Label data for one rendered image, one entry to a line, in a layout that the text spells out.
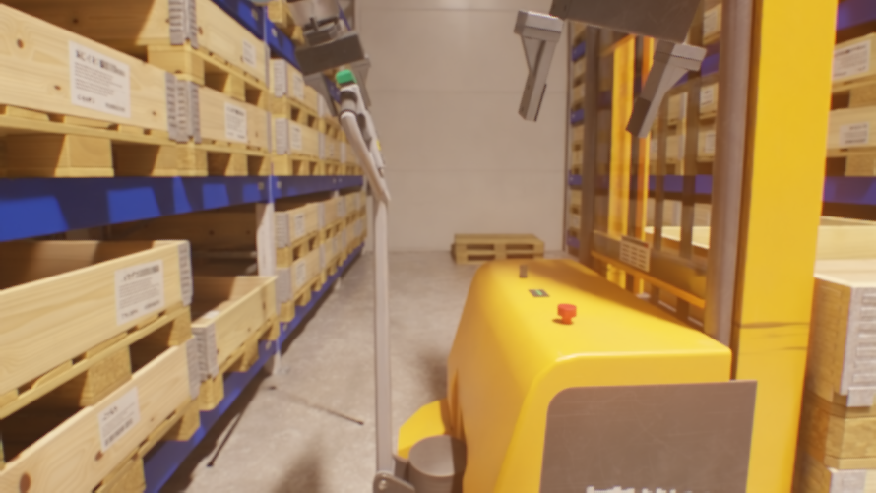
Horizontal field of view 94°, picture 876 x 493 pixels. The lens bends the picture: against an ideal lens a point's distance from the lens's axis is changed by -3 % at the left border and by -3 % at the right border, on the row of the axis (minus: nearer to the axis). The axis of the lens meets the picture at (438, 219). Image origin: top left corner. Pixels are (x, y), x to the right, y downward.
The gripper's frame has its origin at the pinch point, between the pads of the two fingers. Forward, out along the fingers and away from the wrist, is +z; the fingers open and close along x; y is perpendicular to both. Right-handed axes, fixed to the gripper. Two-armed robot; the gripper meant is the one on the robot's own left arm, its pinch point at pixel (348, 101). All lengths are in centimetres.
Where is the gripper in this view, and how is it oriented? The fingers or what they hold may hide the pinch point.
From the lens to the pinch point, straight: 98.2
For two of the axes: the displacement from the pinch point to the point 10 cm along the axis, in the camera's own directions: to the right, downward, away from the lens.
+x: -9.6, 2.8, 0.0
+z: 2.2, 7.8, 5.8
